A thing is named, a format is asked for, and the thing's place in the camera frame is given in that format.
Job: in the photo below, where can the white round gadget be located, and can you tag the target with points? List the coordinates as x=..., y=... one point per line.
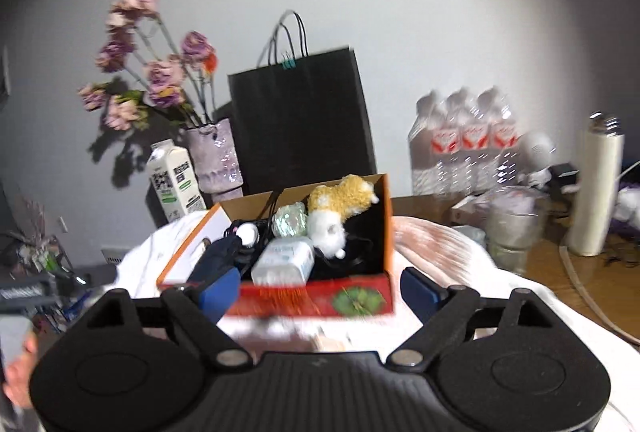
x=537, y=147

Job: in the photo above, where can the person's left hand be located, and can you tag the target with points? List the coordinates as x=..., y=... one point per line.
x=22, y=382

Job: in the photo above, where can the black paper bag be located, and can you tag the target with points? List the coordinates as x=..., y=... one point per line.
x=300, y=122

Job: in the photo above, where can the green binder clip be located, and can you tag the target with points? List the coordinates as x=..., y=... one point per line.
x=288, y=64

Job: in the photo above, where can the navy blue pouch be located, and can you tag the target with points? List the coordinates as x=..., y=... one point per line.
x=215, y=259

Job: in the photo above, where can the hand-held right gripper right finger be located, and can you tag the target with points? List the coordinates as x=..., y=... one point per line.
x=420, y=293

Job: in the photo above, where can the white wet wipes pack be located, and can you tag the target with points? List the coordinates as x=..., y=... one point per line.
x=282, y=262

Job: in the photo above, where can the yellow and white plush toy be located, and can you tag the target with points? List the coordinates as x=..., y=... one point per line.
x=340, y=197

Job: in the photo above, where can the white wall outlet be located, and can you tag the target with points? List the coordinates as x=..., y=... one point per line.
x=64, y=224

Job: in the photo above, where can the iridescent clear plastic packet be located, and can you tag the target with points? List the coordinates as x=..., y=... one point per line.
x=290, y=219

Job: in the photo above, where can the wooden desktop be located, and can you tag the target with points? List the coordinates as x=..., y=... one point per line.
x=550, y=282

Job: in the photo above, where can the white thermos flask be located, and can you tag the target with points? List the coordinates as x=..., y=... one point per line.
x=595, y=192

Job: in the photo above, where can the shrink-wrapped water bottle pack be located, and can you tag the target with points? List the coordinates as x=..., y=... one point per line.
x=460, y=137

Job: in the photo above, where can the white towel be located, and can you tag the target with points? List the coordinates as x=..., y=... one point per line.
x=450, y=252

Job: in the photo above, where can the white milk carton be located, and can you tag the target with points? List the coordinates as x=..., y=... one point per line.
x=175, y=184

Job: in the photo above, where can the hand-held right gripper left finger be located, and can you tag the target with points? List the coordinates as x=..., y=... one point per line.
x=220, y=294

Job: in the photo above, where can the purple glass vase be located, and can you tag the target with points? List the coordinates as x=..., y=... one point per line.
x=215, y=157

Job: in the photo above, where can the red cardboard box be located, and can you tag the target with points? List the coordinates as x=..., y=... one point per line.
x=310, y=298

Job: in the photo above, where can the dried pink flowers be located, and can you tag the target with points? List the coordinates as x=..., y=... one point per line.
x=162, y=77

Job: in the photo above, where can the black power adapter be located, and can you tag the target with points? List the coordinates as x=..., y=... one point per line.
x=565, y=173

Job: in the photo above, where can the clear glass jar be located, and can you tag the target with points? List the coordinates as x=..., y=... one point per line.
x=515, y=232

